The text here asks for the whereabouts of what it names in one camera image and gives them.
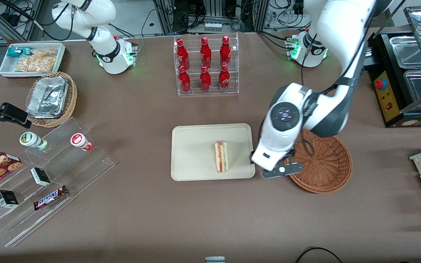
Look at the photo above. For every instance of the grey device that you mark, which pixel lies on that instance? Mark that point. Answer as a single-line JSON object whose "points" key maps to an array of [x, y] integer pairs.
{"points": [[215, 260]]}

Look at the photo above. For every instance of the clear bag of crackers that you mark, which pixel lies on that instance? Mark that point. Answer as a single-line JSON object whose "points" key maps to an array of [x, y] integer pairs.
{"points": [[38, 61]]}

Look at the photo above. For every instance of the beige plastic tray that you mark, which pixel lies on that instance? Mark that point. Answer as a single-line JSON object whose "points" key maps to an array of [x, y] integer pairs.
{"points": [[196, 153]]}

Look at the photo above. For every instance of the small black box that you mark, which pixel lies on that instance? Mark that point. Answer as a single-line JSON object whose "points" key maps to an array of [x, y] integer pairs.
{"points": [[7, 199], [40, 176]]}

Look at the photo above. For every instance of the red emergency button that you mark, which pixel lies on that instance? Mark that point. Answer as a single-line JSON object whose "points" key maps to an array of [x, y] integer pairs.
{"points": [[380, 84]]}

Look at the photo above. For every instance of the red lid cup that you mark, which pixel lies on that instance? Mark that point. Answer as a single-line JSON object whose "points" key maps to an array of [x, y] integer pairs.
{"points": [[79, 140]]}

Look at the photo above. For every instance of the white rectangular snack bin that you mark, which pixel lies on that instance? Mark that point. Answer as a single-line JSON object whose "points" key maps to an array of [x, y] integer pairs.
{"points": [[7, 69]]}

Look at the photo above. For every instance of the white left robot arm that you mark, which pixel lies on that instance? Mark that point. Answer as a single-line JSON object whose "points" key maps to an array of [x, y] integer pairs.
{"points": [[287, 124]]}

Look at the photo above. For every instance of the aluminium foil container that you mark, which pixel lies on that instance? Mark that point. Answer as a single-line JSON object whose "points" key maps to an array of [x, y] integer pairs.
{"points": [[48, 96]]}

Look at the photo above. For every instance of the black hot food display case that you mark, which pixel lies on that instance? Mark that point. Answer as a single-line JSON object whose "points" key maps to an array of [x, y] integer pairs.
{"points": [[387, 98]]}

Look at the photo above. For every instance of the teal snack packet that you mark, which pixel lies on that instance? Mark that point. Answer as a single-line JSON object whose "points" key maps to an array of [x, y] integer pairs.
{"points": [[15, 52]]}

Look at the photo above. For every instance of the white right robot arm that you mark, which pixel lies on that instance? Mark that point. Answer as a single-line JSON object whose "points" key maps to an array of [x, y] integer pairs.
{"points": [[109, 54]]}

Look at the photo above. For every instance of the white power strip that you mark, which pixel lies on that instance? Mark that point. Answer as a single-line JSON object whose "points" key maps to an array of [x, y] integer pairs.
{"points": [[212, 26]]}

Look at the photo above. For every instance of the triangular sandwich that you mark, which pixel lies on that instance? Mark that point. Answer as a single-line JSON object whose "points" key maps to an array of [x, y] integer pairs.
{"points": [[221, 157]]}

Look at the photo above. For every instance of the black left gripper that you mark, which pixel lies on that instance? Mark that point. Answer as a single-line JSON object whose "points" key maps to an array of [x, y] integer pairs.
{"points": [[252, 152]]}

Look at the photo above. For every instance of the round brown wicker basket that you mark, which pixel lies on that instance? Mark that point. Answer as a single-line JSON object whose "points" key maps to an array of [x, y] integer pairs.
{"points": [[327, 171]]}

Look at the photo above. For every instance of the clear acrylic bottle rack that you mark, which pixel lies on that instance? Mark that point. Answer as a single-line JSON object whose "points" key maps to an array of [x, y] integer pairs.
{"points": [[214, 93]]}

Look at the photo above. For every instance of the red drink bottle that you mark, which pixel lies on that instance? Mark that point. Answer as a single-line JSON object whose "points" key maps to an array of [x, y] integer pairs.
{"points": [[225, 51], [205, 53], [224, 79], [182, 54], [205, 80], [185, 81]]}

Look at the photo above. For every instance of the snickers chocolate bar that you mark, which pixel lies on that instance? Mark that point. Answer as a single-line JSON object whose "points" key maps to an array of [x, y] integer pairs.
{"points": [[49, 197]]}

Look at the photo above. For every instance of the clear acrylic stepped display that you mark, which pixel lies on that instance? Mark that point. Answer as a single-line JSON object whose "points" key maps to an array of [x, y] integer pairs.
{"points": [[86, 168]]}

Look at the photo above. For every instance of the green lid cup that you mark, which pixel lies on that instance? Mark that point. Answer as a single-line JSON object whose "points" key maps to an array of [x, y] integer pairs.
{"points": [[31, 140]]}

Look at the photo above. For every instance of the oval wicker basket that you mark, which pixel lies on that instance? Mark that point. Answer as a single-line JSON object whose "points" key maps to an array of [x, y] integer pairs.
{"points": [[72, 96]]}

